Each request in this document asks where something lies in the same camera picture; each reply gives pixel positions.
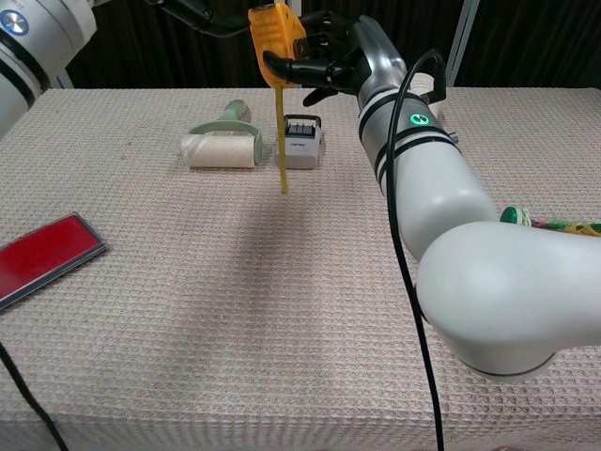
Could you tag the beige waffle weave tablecloth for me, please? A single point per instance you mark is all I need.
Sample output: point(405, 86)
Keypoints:
point(211, 291)

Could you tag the white aluminium frame post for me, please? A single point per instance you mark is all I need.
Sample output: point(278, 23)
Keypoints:
point(292, 5)
point(460, 42)

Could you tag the black curtain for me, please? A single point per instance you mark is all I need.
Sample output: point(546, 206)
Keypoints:
point(164, 56)

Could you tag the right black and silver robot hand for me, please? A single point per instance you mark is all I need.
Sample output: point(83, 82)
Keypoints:
point(375, 61)

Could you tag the red ink pad box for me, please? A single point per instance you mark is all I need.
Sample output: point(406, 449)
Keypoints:
point(42, 253)

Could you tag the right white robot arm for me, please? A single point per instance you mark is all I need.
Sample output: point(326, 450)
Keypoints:
point(469, 282)

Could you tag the feather shuttlecock with green base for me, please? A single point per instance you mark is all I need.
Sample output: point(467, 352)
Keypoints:
point(514, 216)

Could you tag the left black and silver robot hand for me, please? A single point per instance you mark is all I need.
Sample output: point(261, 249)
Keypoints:
point(197, 14)

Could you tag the yellow tape measure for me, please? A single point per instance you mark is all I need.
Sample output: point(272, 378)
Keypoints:
point(272, 33)

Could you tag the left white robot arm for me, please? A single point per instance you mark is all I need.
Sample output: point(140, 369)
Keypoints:
point(28, 37)

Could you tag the grey self-inking date stamp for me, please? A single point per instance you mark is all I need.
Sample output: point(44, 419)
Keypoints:
point(303, 152)

